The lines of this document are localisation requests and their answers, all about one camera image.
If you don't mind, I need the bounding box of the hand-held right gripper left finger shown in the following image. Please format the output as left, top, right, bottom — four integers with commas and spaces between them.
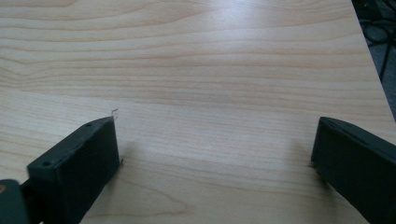
27, 116, 121, 224

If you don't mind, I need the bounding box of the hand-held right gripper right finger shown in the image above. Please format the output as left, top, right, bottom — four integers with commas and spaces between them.
310, 116, 396, 224

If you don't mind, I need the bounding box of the black looped floor cable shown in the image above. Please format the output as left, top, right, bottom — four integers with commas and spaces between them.
351, 0, 396, 82

